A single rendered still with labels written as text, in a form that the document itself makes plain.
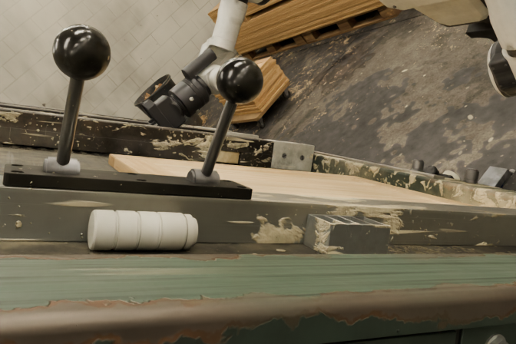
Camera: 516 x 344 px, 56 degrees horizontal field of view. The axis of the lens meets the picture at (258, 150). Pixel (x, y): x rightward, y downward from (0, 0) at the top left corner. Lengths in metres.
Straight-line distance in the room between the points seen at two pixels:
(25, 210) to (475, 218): 0.48
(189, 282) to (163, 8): 6.54
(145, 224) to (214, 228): 0.08
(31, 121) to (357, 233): 0.78
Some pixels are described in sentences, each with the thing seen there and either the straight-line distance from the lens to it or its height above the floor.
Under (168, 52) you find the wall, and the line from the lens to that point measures 6.57.
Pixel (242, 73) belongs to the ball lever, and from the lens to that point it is 0.37.
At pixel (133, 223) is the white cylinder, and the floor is 1.39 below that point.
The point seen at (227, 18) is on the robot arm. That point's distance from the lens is 1.29.
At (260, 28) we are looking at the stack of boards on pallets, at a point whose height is 0.37.
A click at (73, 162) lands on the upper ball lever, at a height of 1.44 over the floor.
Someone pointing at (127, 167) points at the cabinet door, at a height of 1.33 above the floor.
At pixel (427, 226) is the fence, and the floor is 1.13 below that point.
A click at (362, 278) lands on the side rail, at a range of 0.21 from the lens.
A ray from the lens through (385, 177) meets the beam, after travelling 1.08.
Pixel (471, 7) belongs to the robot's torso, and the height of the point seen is 1.13.
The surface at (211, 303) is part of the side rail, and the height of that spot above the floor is 1.43.
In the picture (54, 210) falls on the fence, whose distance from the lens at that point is 0.39.
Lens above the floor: 1.51
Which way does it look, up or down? 23 degrees down
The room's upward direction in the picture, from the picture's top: 40 degrees counter-clockwise
